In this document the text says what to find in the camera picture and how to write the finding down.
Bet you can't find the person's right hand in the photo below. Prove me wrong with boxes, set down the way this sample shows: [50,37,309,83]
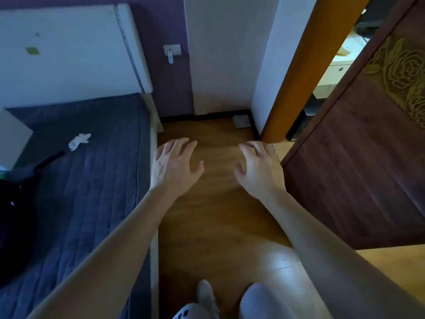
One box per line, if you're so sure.
[233,140,287,202]

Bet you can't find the person's left hand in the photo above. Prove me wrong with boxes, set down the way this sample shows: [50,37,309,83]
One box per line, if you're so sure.
[149,137,205,199]

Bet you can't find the black baseboard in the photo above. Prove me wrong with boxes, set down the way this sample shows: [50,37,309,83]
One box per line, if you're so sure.
[247,109,262,140]
[193,109,251,121]
[159,113,195,124]

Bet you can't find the grey cleaning cloth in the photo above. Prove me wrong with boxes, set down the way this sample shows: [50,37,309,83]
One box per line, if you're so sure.
[232,114,251,129]

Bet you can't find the person's right forearm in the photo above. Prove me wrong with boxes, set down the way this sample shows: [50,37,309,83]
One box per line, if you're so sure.
[257,191,425,319]

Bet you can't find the person's left forearm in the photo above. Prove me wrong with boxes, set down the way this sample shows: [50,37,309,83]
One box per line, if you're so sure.
[26,187,186,319]

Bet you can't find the bed with dark blue mattress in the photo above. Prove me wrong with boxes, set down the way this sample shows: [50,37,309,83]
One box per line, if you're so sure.
[141,92,164,319]

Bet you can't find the blue quilted mattress cover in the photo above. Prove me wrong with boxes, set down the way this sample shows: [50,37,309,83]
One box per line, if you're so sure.
[0,93,157,319]

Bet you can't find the crumpled white tissue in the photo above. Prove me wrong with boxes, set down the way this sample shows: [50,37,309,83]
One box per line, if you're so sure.
[68,132,92,152]

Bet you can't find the brown door with rose carving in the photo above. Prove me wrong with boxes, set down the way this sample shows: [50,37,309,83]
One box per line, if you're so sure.
[280,0,425,251]

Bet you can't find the white desk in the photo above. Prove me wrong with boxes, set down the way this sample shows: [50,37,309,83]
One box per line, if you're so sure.
[312,29,370,100]

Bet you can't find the grey trousers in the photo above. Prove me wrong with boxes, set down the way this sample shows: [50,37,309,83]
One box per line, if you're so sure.
[172,283,297,319]

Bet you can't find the white shoe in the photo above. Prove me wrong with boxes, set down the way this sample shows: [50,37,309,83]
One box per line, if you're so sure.
[196,279,220,319]

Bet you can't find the white bed headboard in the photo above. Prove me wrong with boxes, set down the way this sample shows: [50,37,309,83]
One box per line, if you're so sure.
[0,3,154,110]

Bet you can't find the white cardboard box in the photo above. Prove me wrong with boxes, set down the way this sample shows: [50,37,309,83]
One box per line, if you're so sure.
[0,108,34,171]

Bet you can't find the black bag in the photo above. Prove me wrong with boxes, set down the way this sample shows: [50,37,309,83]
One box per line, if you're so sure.
[0,167,39,288]

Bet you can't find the wooden door frame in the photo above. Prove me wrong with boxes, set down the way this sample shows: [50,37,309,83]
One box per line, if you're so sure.
[260,0,373,144]

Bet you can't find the black strap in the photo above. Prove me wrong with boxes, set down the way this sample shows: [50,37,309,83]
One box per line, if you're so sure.
[19,150,67,183]

